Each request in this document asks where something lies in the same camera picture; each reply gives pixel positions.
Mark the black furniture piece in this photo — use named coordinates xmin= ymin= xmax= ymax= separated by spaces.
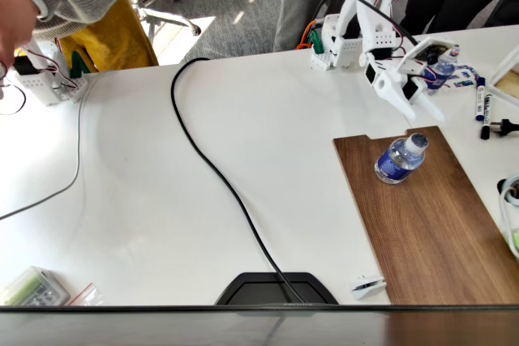
xmin=484 ymin=0 xmax=519 ymax=29

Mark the blue label water bottle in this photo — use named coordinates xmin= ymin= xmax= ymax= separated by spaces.
xmin=373 ymin=132 xmax=430 ymax=185
xmin=421 ymin=45 xmax=461 ymax=96

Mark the clear zip bag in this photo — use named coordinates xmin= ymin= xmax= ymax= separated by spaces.
xmin=66 ymin=282 xmax=110 ymax=307

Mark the blue whiteboard marker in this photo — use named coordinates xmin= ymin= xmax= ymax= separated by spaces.
xmin=474 ymin=76 xmax=487 ymax=122

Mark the thick black cable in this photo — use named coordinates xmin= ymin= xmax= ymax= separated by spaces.
xmin=169 ymin=57 xmax=303 ymax=305

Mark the orange wire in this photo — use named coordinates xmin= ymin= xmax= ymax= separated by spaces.
xmin=295 ymin=19 xmax=321 ymax=50

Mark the black whiteboard marker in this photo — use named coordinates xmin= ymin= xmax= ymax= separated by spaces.
xmin=481 ymin=93 xmax=495 ymax=140

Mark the person's bare hand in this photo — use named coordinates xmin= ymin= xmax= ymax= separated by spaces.
xmin=0 ymin=0 xmax=41 ymax=76

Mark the thin grey cable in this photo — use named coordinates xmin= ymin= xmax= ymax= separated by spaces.
xmin=0 ymin=72 xmax=109 ymax=221

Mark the blue patterned sticker sheet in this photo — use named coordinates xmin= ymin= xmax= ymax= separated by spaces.
xmin=429 ymin=37 xmax=479 ymax=90

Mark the black power plug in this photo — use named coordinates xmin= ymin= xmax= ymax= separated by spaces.
xmin=488 ymin=117 xmax=519 ymax=139

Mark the white leader arm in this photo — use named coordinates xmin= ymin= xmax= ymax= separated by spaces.
xmin=0 ymin=37 xmax=89 ymax=116

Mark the small white clip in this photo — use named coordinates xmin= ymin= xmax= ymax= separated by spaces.
xmin=350 ymin=275 xmax=386 ymax=301

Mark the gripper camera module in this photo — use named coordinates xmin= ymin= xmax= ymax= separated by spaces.
xmin=399 ymin=36 xmax=458 ymax=75

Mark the white wooden frame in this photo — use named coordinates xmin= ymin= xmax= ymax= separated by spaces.
xmin=488 ymin=44 xmax=519 ymax=100

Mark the green clamp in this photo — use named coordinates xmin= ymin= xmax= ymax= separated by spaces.
xmin=69 ymin=50 xmax=90 ymax=79
xmin=308 ymin=30 xmax=325 ymax=54

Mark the brown wooden board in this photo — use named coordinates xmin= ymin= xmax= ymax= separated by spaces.
xmin=332 ymin=125 xmax=519 ymax=305

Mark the black monitor stand base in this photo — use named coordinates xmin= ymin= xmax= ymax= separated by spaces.
xmin=214 ymin=271 xmax=340 ymax=306

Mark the clear box of green batteries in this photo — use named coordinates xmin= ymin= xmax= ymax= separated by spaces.
xmin=0 ymin=266 xmax=72 ymax=307

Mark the black monitor edge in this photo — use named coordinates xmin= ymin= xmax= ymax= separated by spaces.
xmin=0 ymin=304 xmax=519 ymax=346

